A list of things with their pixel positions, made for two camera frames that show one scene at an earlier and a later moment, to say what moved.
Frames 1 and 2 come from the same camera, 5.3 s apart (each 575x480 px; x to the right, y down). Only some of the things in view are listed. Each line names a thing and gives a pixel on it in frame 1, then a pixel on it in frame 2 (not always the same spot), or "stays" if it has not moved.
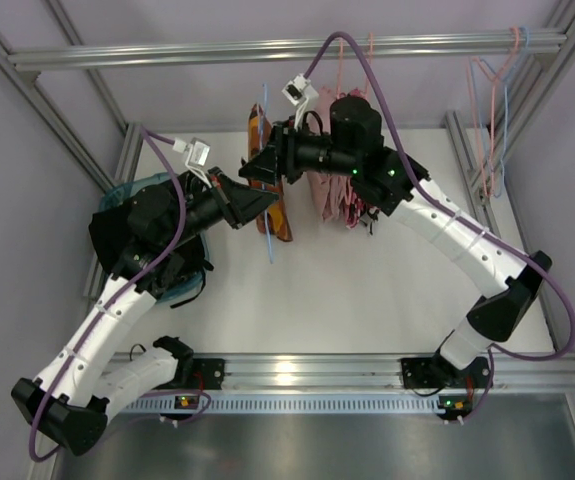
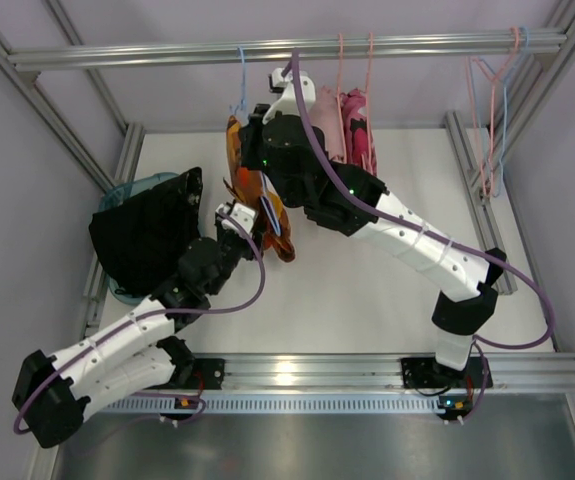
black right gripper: x=286 y=158 → x=249 y=138
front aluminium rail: x=415 y=374 stays
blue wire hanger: x=266 y=215 → x=265 y=192
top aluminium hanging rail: x=454 y=45 stays
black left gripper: x=227 y=202 → x=237 y=239
